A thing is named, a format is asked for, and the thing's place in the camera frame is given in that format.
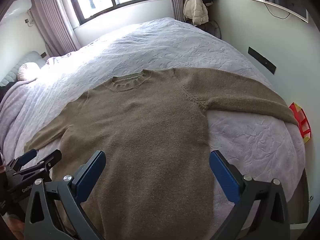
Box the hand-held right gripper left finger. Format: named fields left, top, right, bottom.
left=24, top=150, right=107, bottom=240

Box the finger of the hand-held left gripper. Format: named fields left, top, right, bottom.
left=5, top=149, right=38, bottom=170
left=14, top=149, right=62, bottom=178

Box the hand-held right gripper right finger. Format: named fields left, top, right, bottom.
left=209, top=150, right=292, bottom=240

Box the tan knit sweater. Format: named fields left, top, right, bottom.
left=24, top=68, right=300, bottom=240

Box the dark clothes pile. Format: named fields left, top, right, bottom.
left=0, top=85, right=13, bottom=103

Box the pale pink pillow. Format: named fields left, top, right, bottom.
left=17, top=62, right=40, bottom=81

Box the grey padded headboard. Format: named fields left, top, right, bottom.
left=0, top=51, right=47, bottom=87

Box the red yellow toy shelf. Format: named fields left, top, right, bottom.
left=288, top=102, right=312, bottom=144

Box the wide pink pleated curtain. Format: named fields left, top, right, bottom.
left=30, top=0, right=82, bottom=58

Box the round standing fan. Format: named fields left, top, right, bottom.
left=200, top=20, right=222, bottom=39

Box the cream puffer jacket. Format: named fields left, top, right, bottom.
left=183, top=0, right=209, bottom=26

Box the black wall panel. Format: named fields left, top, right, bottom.
left=247, top=46, right=277, bottom=75

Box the white wall air conditioner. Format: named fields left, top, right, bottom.
left=4, top=0, right=33, bottom=19

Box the black television cable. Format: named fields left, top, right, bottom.
left=265, top=4, right=290, bottom=20

